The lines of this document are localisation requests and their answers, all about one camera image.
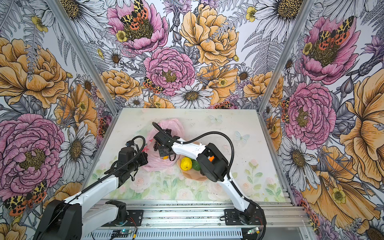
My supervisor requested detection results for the yellow lemon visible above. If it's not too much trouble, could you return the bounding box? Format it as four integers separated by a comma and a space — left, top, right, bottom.
180, 157, 193, 171

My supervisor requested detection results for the dark green avocado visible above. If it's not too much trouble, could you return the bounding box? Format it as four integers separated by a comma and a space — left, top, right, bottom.
192, 160, 201, 172

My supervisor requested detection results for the pink scalloped plate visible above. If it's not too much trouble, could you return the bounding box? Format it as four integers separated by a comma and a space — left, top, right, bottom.
172, 143, 207, 182

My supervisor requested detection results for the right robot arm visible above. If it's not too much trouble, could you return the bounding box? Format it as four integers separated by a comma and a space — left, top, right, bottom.
153, 122, 267, 227

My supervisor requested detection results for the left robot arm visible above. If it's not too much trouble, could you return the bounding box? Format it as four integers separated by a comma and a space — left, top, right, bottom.
34, 146, 148, 240

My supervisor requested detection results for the dark purple grape bunch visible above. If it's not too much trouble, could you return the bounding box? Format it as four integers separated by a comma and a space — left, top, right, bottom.
154, 141, 160, 152

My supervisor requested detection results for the left green circuit board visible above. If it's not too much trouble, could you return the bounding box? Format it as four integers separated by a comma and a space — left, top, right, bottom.
111, 229, 131, 240

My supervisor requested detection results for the green circuit board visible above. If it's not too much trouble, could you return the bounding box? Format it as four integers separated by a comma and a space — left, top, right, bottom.
247, 227, 260, 235
111, 229, 131, 240

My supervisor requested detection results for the right green circuit board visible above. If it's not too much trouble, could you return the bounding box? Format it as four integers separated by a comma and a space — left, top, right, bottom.
247, 227, 260, 235

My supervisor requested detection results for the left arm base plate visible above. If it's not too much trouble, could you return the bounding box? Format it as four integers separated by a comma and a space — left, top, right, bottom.
103, 210, 144, 227

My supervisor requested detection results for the left black cable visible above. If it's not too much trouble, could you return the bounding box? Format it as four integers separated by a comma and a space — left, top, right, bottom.
44, 135, 147, 236

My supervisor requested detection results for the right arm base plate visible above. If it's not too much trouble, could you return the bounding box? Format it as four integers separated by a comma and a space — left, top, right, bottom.
224, 209, 266, 226

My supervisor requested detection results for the white vented cable duct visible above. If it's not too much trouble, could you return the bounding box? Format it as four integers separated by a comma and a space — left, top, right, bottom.
83, 228, 243, 240

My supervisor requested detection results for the left aluminium frame post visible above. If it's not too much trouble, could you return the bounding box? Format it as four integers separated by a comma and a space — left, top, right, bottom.
47, 1, 119, 116

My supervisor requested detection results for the aluminium frame post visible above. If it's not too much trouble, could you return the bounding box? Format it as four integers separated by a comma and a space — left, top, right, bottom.
47, 1, 119, 116
258, 0, 315, 115

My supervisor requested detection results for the right aluminium frame post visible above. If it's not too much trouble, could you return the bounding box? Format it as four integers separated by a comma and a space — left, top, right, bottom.
258, 0, 315, 115

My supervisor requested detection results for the aluminium mounting rail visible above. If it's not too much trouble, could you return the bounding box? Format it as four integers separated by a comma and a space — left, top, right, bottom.
55, 200, 311, 230

